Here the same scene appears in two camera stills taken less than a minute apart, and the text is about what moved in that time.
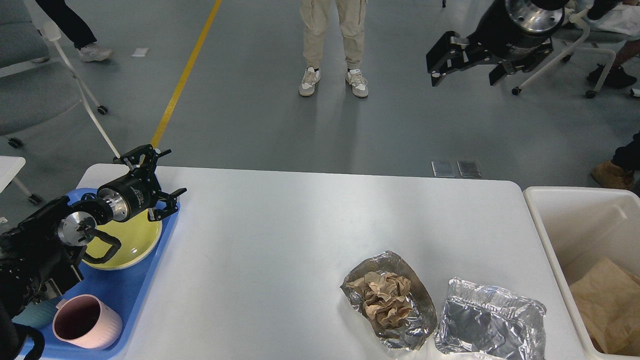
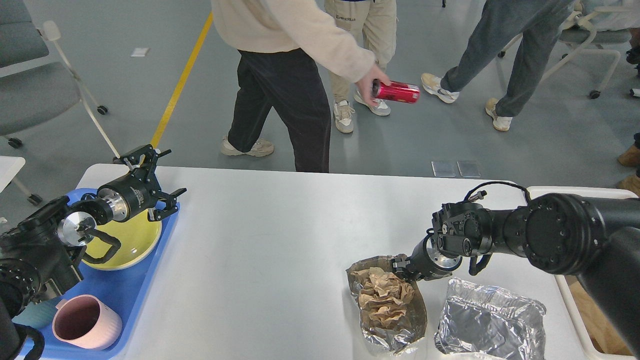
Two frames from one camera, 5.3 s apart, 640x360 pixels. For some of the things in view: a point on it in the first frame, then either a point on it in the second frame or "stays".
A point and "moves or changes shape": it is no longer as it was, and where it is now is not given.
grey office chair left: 37,82 stays
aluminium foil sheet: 490,321 stays
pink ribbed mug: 85,321 stays
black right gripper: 515,31 → 426,262
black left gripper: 127,196 stays
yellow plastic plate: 140,238 stays
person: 315,14 → 374,23
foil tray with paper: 386,290 moves or changes shape
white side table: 10,167 stays
